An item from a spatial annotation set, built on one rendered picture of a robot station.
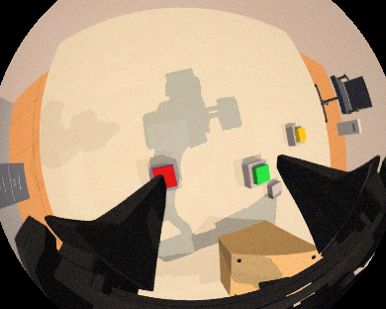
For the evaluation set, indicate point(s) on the green button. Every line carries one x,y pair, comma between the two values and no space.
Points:
255,173

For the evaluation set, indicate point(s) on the yellow button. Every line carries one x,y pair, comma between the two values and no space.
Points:
296,136

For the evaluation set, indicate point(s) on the red button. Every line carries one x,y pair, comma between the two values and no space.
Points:
167,168

